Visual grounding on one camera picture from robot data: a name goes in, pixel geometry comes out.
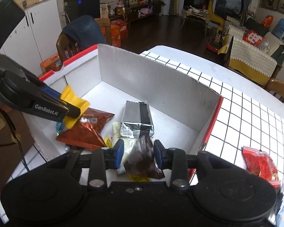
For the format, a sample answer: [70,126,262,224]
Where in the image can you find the yellow candy wrapper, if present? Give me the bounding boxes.
[60,85,90,129]

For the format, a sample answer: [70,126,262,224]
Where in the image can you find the dark brown snack packet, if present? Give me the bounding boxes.
[123,135,165,179]

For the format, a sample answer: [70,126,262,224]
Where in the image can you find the copper Oreo snack bag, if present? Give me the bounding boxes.
[56,108,115,151]

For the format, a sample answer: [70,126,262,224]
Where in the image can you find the silver black snack bar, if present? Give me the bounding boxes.
[120,101,154,139]

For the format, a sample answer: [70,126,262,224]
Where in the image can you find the red patterned snack packet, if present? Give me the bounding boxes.
[242,147,281,189]

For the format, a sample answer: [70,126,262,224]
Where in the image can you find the light blue biscuit packet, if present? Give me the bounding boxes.
[275,183,284,227]

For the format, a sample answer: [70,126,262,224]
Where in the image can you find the orange juice carton box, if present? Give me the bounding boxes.
[40,53,63,73]

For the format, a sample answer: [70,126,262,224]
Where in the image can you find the white cabinet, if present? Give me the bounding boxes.
[0,0,62,76]

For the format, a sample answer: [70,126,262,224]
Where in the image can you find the wooden chair left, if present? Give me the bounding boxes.
[56,18,112,62]

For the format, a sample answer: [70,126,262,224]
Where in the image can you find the red white cardboard box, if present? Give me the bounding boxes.
[0,43,225,222]

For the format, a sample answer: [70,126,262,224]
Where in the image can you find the dark jeans on chair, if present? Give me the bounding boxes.
[61,15,106,51]

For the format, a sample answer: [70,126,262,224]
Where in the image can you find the white grid tablecloth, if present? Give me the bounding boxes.
[141,47,284,182]

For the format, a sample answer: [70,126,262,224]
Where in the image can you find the wooden chair with towel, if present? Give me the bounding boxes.
[264,79,284,102]

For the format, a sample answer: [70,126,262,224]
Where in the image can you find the sofa with cream cover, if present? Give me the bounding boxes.
[218,19,284,87]

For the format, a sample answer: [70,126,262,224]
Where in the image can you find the red cushion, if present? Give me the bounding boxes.
[242,30,265,47]

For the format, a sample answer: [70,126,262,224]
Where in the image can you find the yellow giraffe toy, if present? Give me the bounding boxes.
[206,0,226,29]

